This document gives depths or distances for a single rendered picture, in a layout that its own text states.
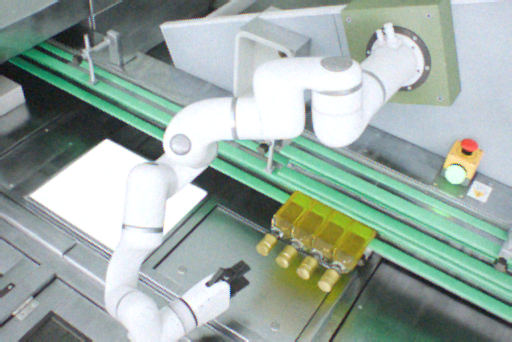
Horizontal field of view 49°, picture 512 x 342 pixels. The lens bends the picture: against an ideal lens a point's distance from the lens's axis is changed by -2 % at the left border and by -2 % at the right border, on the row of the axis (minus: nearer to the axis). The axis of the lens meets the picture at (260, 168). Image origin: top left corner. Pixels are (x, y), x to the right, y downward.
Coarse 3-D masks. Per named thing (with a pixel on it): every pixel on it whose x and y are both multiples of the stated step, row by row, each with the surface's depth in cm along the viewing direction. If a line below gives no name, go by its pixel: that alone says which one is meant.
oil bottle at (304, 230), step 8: (312, 208) 143; (320, 208) 143; (328, 208) 143; (304, 216) 141; (312, 216) 141; (320, 216) 141; (328, 216) 142; (296, 224) 139; (304, 224) 139; (312, 224) 139; (320, 224) 140; (296, 232) 137; (304, 232) 137; (312, 232) 137; (304, 240) 137; (304, 248) 138
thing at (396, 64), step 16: (384, 48) 120; (400, 48) 120; (416, 48) 120; (368, 64) 115; (384, 64) 115; (400, 64) 118; (416, 64) 122; (384, 80) 113; (400, 80) 118; (416, 80) 124
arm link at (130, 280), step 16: (128, 240) 111; (144, 240) 111; (160, 240) 113; (112, 256) 116; (128, 256) 117; (144, 256) 120; (112, 272) 118; (128, 272) 120; (112, 288) 118; (128, 288) 116; (112, 304) 114
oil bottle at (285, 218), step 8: (296, 192) 147; (288, 200) 144; (296, 200) 144; (304, 200) 145; (312, 200) 145; (280, 208) 142; (288, 208) 142; (296, 208) 142; (304, 208) 143; (280, 216) 140; (288, 216) 140; (296, 216) 141; (272, 224) 140; (280, 224) 139; (288, 224) 139; (288, 232) 139
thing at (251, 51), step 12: (240, 36) 145; (252, 36) 142; (240, 48) 148; (252, 48) 153; (264, 48) 152; (276, 48) 140; (240, 60) 151; (252, 60) 156; (264, 60) 154; (240, 72) 154; (252, 72) 159; (240, 84) 157; (252, 84) 161; (240, 96) 158; (252, 96) 159
